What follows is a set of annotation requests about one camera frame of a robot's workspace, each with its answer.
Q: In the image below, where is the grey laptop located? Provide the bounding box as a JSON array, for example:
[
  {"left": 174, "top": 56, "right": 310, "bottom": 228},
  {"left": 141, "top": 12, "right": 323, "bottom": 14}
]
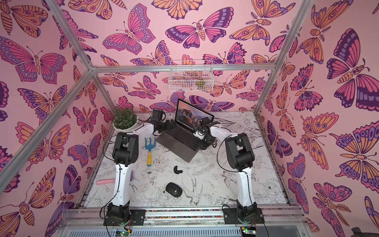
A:
[{"left": 157, "top": 99, "right": 214, "bottom": 163}]

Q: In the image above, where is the black wireless mouse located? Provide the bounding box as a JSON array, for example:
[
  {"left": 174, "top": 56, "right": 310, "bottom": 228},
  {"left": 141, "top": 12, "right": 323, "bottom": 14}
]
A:
[{"left": 165, "top": 182, "right": 183, "bottom": 198}]

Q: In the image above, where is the pink purple cylinder toy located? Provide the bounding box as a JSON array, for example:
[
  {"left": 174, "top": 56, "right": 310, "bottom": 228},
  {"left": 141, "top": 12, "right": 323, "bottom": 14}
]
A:
[{"left": 96, "top": 171, "right": 133, "bottom": 185}]

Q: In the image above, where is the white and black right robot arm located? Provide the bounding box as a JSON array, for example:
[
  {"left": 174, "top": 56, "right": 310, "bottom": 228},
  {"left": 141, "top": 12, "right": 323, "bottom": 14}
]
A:
[{"left": 196, "top": 118, "right": 265, "bottom": 224}]

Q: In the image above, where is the white wire wall basket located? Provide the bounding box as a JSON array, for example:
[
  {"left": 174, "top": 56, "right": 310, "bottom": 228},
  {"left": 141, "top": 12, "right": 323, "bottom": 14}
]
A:
[{"left": 168, "top": 59, "right": 214, "bottom": 93}]

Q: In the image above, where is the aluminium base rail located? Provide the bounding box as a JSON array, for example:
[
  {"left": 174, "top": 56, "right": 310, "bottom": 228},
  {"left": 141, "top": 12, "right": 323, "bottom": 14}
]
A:
[{"left": 59, "top": 205, "right": 306, "bottom": 230}]

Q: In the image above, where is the blue yellow garden hand rake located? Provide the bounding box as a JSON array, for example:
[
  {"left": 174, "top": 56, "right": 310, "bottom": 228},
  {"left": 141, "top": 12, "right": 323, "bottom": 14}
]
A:
[{"left": 145, "top": 137, "right": 156, "bottom": 167}]

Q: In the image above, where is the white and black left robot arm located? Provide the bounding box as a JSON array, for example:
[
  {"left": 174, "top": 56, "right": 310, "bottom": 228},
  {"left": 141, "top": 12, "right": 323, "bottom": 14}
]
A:
[{"left": 100, "top": 110, "right": 175, "bottom": 227}]

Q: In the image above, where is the green circuit board left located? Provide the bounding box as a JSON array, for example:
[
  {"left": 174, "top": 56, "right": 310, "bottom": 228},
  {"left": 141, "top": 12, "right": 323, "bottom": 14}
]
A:
[{"left": 114, "top": 229, "right": 131, "bottom": 237}]

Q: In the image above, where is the green circuit board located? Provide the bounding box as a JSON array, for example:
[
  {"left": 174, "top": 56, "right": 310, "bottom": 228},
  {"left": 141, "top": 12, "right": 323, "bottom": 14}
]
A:
[
  {"left": 114, "top": 229, "right": 131, "bottom": 237},
  {"left": 240, "top": 227, "right": 257, "bottom": 237}
]

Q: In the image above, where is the green plant in white pot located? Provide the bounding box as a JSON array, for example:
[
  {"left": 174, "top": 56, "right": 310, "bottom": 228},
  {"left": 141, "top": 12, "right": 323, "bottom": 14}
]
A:
[{"left": 113, "top": 108, "right": 140, "bottom": 132}]

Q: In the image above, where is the green circuit board right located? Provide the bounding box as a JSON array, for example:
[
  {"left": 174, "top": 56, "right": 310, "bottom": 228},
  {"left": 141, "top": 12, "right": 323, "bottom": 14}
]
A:
[{"left": 240, "top": 227, "right": 257, "bottom": 237}]

